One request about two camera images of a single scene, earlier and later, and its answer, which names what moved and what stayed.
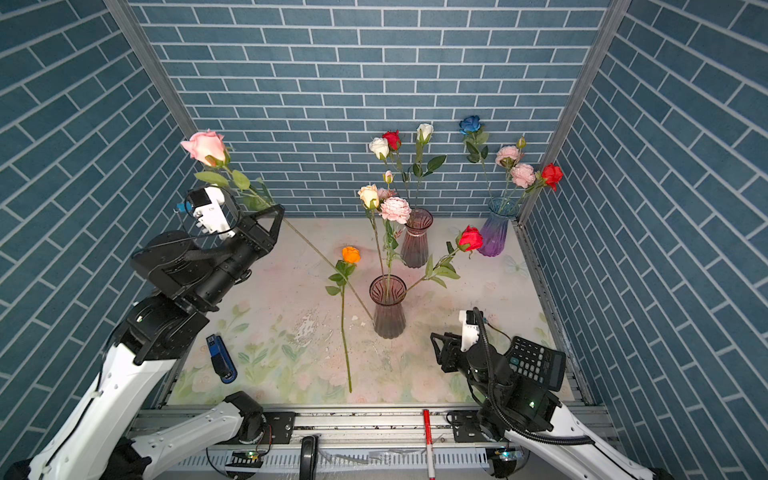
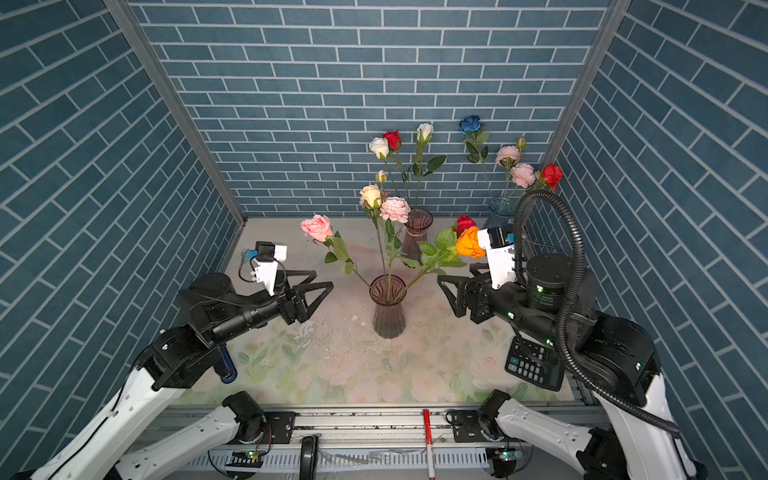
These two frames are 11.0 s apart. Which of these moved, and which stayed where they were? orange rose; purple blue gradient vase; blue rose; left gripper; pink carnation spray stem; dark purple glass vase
Moved: left gripper; orange rose
Stayed: dark purple glass vase; pink carnation spray stem; blue rose; purple blue gradient vase
